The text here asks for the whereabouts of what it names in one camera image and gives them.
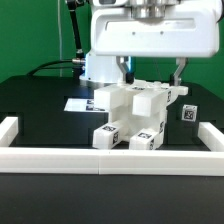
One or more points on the white marker base plate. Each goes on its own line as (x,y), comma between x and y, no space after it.
(81,105)

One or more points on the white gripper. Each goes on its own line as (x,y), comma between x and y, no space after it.
(155,28)

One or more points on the white chair back frame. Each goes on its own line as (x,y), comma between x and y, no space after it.
(144,98)

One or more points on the white U-shaped fence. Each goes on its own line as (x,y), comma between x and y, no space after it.
(102,162)

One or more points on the white chair seat part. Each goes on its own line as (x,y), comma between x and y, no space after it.
(136,119)

